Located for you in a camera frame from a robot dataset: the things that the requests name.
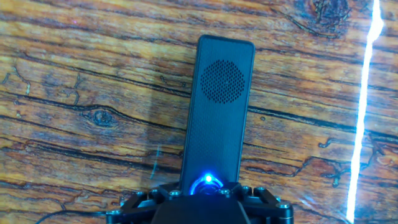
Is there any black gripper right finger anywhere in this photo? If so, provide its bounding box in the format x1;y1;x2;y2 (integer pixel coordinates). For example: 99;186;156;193
217;181;295;224

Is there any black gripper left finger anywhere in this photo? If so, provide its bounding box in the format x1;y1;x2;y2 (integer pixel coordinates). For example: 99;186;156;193
105;181;189;224

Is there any black speaker bar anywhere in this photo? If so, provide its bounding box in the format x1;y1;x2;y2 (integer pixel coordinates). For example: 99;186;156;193
178;34;256;197

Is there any glossy wood grain mat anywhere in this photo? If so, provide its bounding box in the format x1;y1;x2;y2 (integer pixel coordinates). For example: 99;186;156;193
0;0;398;224

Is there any thin black speaker cable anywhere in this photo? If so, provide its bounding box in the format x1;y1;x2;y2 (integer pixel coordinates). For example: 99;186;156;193
34;209;108;224

